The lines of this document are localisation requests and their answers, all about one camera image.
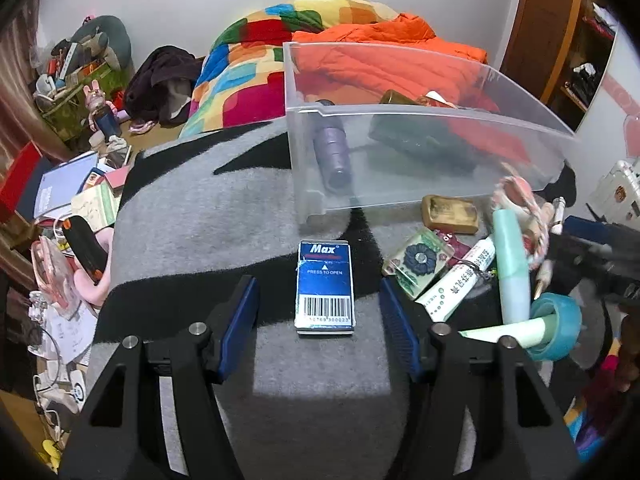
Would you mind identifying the striped curtain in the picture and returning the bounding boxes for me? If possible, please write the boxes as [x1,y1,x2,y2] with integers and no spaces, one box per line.
[0,0,71,161]

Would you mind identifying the grey and black blanket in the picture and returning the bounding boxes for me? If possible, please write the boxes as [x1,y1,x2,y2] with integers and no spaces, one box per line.
[87,122,621,480]

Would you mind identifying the pink braided rope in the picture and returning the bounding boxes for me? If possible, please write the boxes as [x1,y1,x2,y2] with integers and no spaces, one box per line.
[492,175,551,267]

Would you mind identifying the gold rectangular tin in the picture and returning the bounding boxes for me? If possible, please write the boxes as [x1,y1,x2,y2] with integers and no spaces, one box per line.
[421,195,480,235]

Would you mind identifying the white tube with green print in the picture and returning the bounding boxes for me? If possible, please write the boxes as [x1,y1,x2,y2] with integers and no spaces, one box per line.
[415,237,496,323]

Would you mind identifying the green patterned box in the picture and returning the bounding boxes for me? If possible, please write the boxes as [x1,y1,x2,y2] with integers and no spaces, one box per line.
[42,60,128,143]

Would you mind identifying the blue book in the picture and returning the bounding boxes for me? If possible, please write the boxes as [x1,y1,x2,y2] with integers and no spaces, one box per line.
[34,152,101,221]

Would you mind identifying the clear plastic storage bin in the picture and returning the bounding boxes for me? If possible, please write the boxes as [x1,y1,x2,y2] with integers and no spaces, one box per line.
[282,40,581,226]

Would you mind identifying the red box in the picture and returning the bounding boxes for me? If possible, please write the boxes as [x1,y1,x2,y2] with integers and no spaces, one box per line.
[0,141,46,221]

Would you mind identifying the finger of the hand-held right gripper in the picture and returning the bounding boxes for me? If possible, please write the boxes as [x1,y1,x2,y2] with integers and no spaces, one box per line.
[564,215,640,257]
[547,234,626,287]

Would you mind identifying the pink bunny figure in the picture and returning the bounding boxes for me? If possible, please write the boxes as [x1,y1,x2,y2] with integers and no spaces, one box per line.
[82,80,123,138]

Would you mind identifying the maroon keychain charm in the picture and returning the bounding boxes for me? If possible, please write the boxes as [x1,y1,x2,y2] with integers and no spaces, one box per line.
[434,230,471,263]

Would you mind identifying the black and orange tool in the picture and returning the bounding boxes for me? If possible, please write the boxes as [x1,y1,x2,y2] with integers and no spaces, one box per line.
[62,216,108,283]

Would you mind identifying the mint green tube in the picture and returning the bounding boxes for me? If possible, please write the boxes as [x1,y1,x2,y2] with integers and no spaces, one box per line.
[492,208,533,325]
[460,317,551,353]

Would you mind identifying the white charger cable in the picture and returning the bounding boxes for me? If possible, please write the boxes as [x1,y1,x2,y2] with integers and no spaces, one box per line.
[32,355,91,413]

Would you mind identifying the purple bottle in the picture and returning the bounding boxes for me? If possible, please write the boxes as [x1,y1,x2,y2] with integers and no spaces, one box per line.
[312,125,353,193]

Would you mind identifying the teal tape roll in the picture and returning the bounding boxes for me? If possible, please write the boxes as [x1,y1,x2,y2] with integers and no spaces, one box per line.
[525,292,583,361]

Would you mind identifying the dark green glass jar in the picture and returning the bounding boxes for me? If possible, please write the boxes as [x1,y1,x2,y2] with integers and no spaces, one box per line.
[370,90,481,171]

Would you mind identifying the wooden door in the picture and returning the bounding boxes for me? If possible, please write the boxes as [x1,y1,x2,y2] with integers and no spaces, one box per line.
[500,0,616,116]

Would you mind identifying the dark clothes pile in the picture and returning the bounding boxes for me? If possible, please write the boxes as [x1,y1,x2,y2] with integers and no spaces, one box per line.
[122,45,206,126]

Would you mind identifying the colourful patchwork quilt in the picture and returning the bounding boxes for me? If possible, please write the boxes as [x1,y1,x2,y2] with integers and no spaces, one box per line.
[178,0,401,138]

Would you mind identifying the loose white papers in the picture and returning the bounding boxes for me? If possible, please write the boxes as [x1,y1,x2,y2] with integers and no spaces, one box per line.
[30,305,98,363]

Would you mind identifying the pink transparent pouch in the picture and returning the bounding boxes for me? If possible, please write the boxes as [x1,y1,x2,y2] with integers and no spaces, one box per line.
[31,237,83,316]

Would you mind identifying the blue staple box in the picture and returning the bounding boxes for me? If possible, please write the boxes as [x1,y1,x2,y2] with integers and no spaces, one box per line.
[295,240,356,336]

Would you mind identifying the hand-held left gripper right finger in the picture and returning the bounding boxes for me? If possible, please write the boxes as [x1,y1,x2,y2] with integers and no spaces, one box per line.
[380,277,583,480]

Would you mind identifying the grey plush toy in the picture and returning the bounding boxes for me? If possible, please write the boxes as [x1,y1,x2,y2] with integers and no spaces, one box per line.
[70,15,133,71]

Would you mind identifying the clear block with green flower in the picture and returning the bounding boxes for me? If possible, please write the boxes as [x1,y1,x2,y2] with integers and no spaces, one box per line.
[382,227,456,301]

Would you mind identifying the orange down jacket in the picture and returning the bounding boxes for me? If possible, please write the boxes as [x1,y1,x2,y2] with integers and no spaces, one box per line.
[291,12,531,161]

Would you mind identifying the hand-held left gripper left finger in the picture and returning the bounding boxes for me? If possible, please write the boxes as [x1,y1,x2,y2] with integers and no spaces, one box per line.
[59,275,260,480]

